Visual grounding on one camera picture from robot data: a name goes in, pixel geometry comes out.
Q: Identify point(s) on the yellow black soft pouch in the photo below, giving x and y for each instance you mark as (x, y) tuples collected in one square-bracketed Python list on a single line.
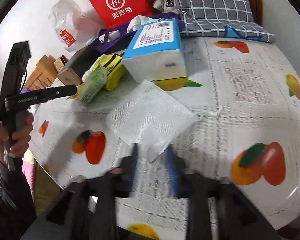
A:
[(115, 70)]

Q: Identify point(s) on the white Miniso plastic bag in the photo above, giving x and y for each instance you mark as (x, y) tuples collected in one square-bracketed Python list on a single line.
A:
[(73, 28)]

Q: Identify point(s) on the white soap bar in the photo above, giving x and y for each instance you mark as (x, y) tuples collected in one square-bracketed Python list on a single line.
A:
[(109, 36)]

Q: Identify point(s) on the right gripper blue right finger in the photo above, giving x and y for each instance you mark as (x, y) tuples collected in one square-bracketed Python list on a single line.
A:
[(195, 188)]

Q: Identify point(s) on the dark box with copper end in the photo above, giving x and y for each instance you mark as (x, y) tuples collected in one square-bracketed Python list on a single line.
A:
[(76, 67)]

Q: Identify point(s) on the white mesh gauze cloth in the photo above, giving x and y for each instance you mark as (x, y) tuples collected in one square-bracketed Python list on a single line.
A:
[(152, 118)]

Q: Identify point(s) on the grey checkered cushion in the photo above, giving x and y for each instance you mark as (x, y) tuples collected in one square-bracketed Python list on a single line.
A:
[(221, 18)]

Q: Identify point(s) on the red Haidilao paper bag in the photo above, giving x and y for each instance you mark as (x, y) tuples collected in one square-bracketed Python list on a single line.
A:
[(117, 12)]

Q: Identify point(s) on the mint green cloth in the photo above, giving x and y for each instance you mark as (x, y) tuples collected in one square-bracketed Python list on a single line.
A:
[(145, 20)]

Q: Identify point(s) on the purple towel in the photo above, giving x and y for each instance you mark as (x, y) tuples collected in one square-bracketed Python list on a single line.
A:
[(118, 38)]

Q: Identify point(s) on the small patterned box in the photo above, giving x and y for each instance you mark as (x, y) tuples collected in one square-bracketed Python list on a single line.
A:
[(60, 63)]

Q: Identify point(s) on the person's left hand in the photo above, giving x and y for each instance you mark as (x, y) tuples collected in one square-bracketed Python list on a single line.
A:
[(21, 137)]

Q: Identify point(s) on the blue tissue pack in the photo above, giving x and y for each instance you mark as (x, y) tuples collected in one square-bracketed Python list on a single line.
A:
[(155, 52)]

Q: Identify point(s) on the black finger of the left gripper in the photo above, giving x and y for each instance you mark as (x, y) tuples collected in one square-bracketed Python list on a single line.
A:
[(63, 91)]

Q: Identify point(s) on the green tissue packet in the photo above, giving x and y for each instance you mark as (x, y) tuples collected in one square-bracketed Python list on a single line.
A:
[(93, 81)]

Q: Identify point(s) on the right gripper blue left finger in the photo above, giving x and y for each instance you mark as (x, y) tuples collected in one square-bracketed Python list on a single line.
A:
[(107, 188)]

